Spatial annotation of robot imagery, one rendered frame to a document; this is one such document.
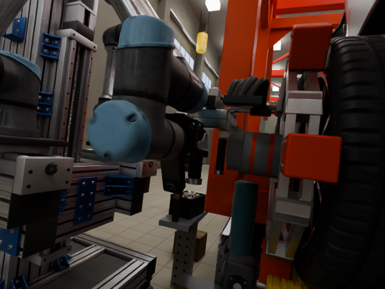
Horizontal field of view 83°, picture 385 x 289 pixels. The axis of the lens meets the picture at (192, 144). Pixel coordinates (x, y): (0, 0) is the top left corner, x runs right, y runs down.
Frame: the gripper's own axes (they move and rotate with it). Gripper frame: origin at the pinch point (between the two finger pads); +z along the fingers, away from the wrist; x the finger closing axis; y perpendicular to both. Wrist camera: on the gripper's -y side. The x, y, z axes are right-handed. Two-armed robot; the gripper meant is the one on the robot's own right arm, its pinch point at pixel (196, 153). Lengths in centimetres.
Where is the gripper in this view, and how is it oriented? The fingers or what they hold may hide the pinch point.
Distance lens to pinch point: 58.5
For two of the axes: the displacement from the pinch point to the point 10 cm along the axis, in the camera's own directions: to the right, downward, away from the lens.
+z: 3.2, 0.5, 9.5
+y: 1.2, -9.9, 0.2
